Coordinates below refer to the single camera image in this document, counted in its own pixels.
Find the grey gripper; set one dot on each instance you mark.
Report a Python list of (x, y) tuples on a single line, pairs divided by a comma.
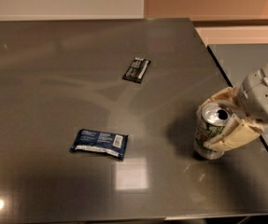
[(260, 97)]

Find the silver green 7up can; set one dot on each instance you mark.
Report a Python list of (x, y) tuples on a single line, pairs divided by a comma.
[(211, 120)]

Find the black snack wrapper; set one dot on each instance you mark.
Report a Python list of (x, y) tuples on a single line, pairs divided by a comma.
[(136, 70)]

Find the blue snack packet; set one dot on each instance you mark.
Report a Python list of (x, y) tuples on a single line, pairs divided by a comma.
[(113, 144)]

